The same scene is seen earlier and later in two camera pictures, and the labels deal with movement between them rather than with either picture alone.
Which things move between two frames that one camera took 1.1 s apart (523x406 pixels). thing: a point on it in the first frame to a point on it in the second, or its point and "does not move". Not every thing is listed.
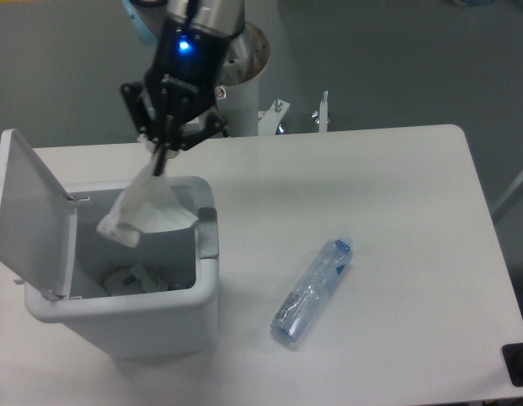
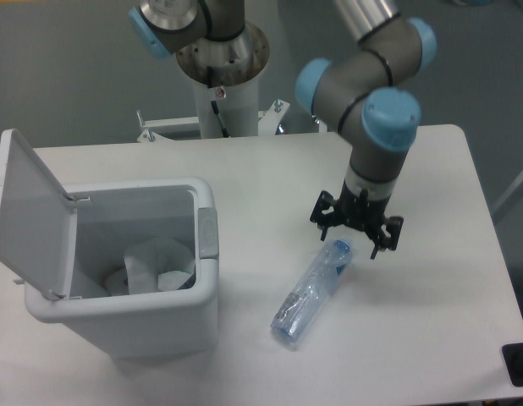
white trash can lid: x=35 y=221 does not move
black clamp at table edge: x=518 y=358 does not move
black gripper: x=182 y=81 to x=360 y=212
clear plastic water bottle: x=299 y=309 does not move
